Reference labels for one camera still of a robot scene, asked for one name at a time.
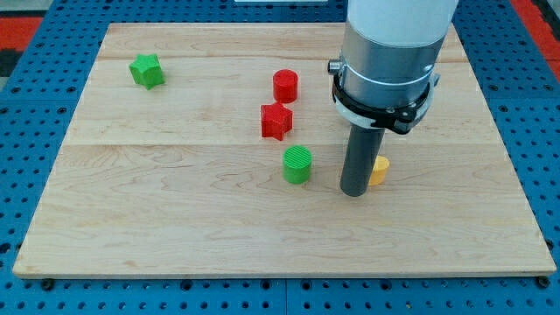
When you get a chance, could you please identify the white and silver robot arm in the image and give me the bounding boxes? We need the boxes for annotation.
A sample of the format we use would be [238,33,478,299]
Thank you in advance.
[328,0,458,134]

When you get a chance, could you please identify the red star block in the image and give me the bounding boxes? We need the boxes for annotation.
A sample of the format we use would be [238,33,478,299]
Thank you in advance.
[261,102,293,141]

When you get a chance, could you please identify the green star block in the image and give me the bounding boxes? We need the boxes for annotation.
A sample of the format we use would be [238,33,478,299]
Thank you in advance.
[129,53,165,90]

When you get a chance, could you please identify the green cylinder block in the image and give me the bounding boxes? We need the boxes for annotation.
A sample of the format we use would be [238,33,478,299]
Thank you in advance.
[283,145,312,184]

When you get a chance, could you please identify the red cylinder block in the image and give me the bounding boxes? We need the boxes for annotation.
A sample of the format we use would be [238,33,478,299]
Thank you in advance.
[272,69,298,103]

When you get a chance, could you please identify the light wooden board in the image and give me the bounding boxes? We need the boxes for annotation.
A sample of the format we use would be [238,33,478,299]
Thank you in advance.
[13,24,557,279]

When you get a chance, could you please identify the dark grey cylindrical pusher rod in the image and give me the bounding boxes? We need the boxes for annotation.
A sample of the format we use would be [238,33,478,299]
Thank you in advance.
[339,125,385,197]

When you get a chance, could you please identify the yellow cylinder block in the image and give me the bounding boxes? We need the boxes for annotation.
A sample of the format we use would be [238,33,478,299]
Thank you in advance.
[368,155,390,186]

